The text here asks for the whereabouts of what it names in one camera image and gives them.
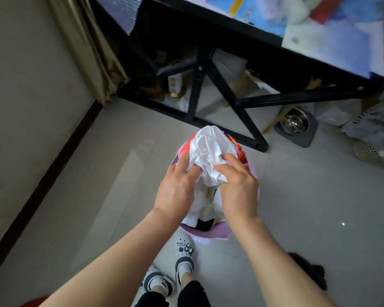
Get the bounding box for person's left hand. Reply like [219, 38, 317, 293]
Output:
[153, 150, 204, 221]

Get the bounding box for person's right hand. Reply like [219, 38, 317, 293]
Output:
[213, 153, 260, 223]

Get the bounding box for pink plastic laundry tub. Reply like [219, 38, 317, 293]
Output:
[169, 137, 260, 241]

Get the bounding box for white shirt red trim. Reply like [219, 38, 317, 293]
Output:
[179, 125, 249, 227]

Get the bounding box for red quilted jacket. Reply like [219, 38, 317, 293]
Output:
[19, 295, 50, 307]

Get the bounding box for person's left forearm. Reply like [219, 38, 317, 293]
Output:
[40, 207, 186, 307]

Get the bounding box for person's right forearm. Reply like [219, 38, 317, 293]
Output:
[230, 215, 337, 307]

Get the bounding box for person's right leg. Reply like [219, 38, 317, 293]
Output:
[179, 272, 196, 287]

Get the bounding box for white right clog shoe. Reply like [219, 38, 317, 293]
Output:
[174, 232, 196, 287]

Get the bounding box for white clog shoe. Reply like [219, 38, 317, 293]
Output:
[142, 264, 175, 298]
[174, 232, 196, 287]

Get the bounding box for wooden stool leg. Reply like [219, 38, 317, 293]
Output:
[262, 104, 301, 135]

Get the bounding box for white left clog shoe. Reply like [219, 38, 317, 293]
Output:
[142, 264, 175, 298]

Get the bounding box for steel pet bowl on mat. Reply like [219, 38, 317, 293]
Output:
[273, 105, 319, 148]

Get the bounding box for white left sock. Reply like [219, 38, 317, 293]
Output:
[152, 278, 169, 293]

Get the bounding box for black fluffy object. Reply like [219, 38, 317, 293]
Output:
[288, 252, 328, 291]

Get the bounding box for black shorts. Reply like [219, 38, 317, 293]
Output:
[134, 280, 212, 307]

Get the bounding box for white bottle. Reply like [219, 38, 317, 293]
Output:
[168, 72, 185, 99]

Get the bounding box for cream perforated basket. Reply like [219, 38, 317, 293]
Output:
[352, 139, 384, 161]

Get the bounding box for dark brown baseboard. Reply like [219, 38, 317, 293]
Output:
[0, 100, 104, 285]

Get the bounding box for printed plastic bag pile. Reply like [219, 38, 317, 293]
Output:
[337, 70, 384, 171]

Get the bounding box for black metal table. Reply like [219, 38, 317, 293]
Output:
[88, 0, 384, 153]

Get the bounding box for beige curtain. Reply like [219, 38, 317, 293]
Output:
[44, 0, 130, 106]

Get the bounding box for blue white table cover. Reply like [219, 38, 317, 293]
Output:
[93, 0, 384, 79]

